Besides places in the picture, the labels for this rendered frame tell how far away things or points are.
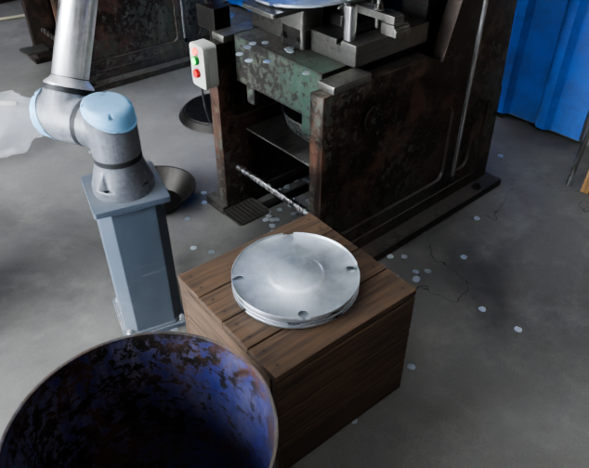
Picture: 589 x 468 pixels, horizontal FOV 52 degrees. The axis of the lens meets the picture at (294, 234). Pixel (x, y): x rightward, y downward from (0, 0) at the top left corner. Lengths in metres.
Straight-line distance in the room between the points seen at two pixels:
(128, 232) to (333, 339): 0.60
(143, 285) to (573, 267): 1.35
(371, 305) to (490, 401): 0.48
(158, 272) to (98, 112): 0.47
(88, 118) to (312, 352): 0.71
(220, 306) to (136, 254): 0.35
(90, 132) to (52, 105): 0.12
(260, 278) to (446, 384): 0.61
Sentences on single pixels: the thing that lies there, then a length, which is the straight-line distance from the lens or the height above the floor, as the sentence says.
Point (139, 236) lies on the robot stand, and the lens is 1.56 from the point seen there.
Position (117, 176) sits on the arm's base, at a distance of 1.48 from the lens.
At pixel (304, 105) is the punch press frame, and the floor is 0.53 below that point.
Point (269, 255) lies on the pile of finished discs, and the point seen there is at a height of 0.38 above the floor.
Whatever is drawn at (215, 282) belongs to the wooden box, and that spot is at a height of 0.35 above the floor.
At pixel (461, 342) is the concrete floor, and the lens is 1.78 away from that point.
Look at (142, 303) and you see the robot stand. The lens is 1.70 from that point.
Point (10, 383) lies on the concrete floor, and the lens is 1.79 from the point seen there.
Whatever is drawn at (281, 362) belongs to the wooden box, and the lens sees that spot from 1.22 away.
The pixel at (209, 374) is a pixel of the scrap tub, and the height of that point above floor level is 0.39.
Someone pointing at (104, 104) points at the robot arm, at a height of 0.68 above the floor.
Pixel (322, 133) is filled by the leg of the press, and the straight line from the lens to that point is 1.60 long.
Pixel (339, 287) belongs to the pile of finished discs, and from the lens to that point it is 1.33.
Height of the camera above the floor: 1.28
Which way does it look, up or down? 38 degrees down
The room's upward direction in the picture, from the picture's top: straight up
